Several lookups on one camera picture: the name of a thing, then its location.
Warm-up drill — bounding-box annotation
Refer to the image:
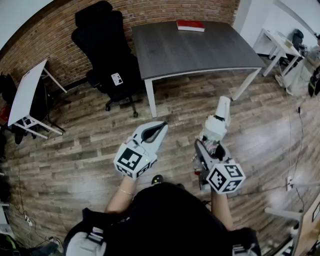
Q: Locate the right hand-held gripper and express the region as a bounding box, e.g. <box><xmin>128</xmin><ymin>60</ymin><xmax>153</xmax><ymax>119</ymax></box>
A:
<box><xmin>193</xmin><ymin>139</ymin><xmax>246</xmax><ymax>195</ymax></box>

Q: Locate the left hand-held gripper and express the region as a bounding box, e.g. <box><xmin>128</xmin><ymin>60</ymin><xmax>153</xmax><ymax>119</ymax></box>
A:
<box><xmin>113</xmin><ymin>121</ymin><xmax>169</xmax><ymax>180</ymax></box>

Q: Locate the grey harness shoulder pad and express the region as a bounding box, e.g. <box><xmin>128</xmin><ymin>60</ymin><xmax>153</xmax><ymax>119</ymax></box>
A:
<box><xmin>231</xmin><ymin>243</ymin><xmax>254</xmax><ymax>256</ymax></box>
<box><xmin>67</xmin><ymin>226</ymin><xmax>107</xmax><ymax>256</ymax></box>

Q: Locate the person's right forearm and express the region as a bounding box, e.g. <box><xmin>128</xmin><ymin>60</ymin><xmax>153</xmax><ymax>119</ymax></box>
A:
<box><xmin>210</xmin><ymin>191</ymin><xmax>235</xmax><ymax>231</ymax></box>

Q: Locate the person's left forearm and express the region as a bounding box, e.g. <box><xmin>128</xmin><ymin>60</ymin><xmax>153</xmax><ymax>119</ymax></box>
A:
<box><xmin>104</xmin><ymin>174</ymin><xmax>138</xmax><ymax>215</ymax></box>

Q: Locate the person's black shoe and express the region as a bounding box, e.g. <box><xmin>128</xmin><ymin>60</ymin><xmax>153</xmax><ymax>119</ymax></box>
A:
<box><xmin>151</xmin><ymin>174</ymin><xmax>164</xmax><ymax>187</ymax></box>

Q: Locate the white chair tag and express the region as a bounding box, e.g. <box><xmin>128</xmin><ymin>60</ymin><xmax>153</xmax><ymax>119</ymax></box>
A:
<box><xmin>111</xmin><ymin>72</ymin><xmax>124</xmax><ymax>87</ymax></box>

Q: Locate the person's black shirt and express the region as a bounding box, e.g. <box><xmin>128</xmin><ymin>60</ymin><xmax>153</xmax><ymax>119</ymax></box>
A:
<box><xmin>63</xmin><ymin>181</ymin><xmax>262</xmax><ymax>256</ymax></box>

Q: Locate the dark grey wooden table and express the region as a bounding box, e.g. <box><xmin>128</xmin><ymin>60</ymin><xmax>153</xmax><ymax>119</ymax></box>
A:
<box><xmin>131</xmin><ymin>20</ymin><xmax>266</xmax><ymax>118</ymax></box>

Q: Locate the black office chair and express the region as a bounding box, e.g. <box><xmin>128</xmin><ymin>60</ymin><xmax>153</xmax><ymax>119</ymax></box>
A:
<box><xmin>71</xmin><ymin>0</ymin><xmax>146</xmax><ymax>118</ymax></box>

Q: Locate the red hardcover book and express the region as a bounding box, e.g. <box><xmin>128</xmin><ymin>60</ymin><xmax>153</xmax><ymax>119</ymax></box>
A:
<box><xmin>176</xmin><ymin>19</ymin><xmax>206</xmax><ymax>33</ymax></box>

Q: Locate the light wooden desk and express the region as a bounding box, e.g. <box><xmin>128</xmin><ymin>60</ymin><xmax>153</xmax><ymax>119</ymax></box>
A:
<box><xmin>292</xmin><ymin>192</ymin><xmax>320</xmax><ymax>256</ymax></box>

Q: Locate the white desk with clutter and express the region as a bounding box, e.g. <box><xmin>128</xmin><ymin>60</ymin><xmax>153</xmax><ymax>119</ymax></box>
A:
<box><xmin>252</xmin><ymin>27</ymin><xmax>304</xmax><ymax>77</ymax></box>

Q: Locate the white desk with slot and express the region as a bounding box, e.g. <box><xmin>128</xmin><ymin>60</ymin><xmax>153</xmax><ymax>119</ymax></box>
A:
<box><xmin>7</xmin><ymin>59</ymin><xmax>68</xmax><ymax>140</ymax></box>

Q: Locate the black desk chair with headrest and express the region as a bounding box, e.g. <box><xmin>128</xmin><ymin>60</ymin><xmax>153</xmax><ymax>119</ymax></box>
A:
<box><xmin>291</xmin><ymin>28</ymin><xmax>305</xmax><ymax>51</ymax></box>

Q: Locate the black backpack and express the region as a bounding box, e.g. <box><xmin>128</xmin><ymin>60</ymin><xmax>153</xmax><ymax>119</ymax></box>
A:
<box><xmin>0</xmin><ymin>72</ymin><xmax>26</xmax><ymax>107</ymax></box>

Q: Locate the thin floor cable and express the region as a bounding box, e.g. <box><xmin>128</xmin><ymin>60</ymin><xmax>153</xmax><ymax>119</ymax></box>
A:
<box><xmin>284</xmin><ymin>92</ymin><xmax>305</xmax><ymax>191</ymax></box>

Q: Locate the white metal frame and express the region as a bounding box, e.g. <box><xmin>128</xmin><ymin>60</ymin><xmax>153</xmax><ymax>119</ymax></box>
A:
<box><xmin>0</xmin><ymin>201</ymin><xmax>12</xmax><ymax>237</ymax></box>

